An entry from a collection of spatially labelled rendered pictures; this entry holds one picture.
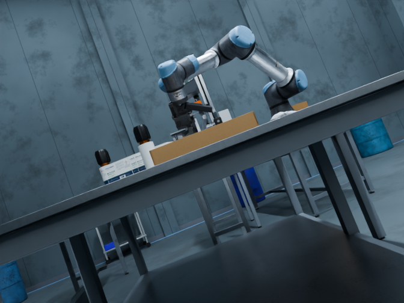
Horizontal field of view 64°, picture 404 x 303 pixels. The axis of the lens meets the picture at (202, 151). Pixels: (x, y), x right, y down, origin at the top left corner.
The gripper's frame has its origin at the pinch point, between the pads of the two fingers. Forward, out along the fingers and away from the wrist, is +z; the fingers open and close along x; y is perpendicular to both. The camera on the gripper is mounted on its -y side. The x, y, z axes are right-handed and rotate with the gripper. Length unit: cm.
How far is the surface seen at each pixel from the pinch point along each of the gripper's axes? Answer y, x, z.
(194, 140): 3, 62, -26
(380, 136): -351, -407, 308
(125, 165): 47, -56, 23
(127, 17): 37, -633, -52
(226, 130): -5, 62, -26
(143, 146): 29.4, -37.1, 8.2
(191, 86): -8, -65, -7
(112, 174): 57, -56, 25
